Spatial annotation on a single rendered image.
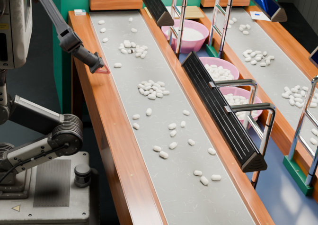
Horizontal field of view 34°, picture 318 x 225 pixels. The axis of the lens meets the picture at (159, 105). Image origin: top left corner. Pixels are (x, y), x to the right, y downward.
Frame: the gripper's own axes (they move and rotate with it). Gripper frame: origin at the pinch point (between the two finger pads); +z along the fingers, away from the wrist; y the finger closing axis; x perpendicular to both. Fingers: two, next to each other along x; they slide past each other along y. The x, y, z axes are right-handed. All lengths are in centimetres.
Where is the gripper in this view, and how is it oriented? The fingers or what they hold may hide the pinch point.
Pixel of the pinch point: (108, 72)
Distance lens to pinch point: 241.1
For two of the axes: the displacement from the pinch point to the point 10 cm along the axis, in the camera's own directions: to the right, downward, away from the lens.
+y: -2.6, -5.8, 7.7
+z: 6.7, 4.7, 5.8
